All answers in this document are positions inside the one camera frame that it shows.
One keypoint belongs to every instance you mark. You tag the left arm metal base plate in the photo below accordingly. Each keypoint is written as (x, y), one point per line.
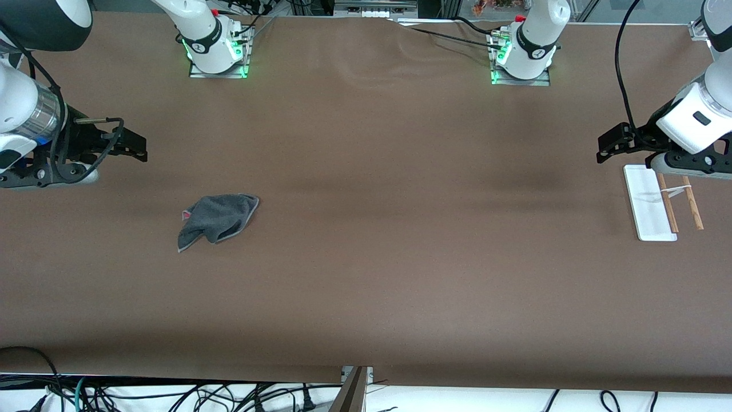
(534, 81)

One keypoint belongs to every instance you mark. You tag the aluminium frame post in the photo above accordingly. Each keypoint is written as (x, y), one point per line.
(699, 30)

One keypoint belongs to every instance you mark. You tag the white rack bracket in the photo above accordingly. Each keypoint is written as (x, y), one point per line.
(677, 191)

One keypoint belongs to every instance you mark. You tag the grey microfibre towel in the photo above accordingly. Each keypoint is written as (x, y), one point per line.
(220, 220)

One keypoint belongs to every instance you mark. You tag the brown table cover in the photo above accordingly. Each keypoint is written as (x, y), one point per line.
(366, 257)

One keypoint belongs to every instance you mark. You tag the brown wooden post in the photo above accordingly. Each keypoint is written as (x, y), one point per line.
(351, 395)

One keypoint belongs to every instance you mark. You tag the white rack base plate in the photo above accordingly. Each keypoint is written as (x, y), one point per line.
(649, 206)

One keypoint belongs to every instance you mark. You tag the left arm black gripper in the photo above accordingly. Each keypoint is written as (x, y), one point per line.
(641, 137)

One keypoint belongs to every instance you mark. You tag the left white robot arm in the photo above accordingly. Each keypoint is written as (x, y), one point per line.
(532, 46)

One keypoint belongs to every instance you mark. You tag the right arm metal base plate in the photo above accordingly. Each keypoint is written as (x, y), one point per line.
(197, 71)

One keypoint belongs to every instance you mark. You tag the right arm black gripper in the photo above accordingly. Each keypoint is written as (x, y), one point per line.
(83, 141)

